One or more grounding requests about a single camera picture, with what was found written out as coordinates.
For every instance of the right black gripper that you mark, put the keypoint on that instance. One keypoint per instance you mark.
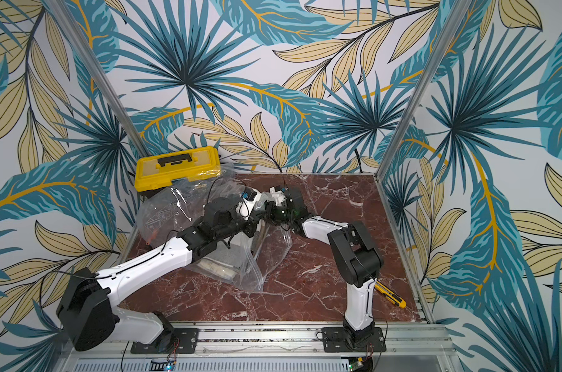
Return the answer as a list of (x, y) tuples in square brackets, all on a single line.
[(281, 214)]

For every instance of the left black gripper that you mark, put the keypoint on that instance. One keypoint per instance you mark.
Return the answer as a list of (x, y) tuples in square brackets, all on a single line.
[(251, 227)]

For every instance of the brown beige striped blanket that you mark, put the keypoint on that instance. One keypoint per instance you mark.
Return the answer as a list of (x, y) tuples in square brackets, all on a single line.
[(235, 261)]

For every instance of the clear plastic vacuum bag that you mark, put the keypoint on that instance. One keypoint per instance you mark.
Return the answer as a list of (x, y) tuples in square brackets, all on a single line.
[(177, 207)]

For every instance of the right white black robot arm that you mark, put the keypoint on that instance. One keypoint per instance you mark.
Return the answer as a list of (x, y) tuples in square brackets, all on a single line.
[(354, 250)]

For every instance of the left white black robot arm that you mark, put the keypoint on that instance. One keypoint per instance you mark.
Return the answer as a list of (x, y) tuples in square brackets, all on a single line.
[(89, 309)]

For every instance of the yellow black toolbox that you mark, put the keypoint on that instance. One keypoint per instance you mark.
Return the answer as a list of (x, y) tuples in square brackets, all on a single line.
[(160, 171)]

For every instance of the yellow utility knife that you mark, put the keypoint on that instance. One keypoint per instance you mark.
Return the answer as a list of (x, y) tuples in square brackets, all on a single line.
[(390, 295)]

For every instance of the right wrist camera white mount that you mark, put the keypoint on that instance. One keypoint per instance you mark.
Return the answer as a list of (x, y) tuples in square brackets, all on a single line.
[(278, 195)]

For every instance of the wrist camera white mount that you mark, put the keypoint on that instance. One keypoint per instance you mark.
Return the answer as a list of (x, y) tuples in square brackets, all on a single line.
[(252, 205), (278, 195)]

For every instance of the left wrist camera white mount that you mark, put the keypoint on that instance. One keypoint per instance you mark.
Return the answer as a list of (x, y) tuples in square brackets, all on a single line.
[(252, 205)]

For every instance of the orange handled screwdriver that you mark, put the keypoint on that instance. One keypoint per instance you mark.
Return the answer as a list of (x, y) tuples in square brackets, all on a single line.
[(152, 240)]

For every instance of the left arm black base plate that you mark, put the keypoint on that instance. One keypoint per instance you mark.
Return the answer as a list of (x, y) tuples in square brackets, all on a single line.
[(177, 340)]

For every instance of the aluminium front rail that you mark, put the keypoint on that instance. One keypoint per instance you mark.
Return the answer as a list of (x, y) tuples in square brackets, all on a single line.
[(276, 346)]

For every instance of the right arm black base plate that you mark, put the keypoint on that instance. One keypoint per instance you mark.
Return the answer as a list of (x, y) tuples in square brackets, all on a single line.
[(343, 340)]

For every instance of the right aluminium corner post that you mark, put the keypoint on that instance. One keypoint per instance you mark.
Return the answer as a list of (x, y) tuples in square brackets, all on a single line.
[(447, 33)]

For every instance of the aluminium corner post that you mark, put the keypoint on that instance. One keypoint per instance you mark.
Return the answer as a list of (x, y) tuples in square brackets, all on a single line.
[(74, 34), (447, 33)]

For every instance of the left aluminium corner post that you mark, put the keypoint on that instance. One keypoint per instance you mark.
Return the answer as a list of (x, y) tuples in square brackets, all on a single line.
[(74, 34)]

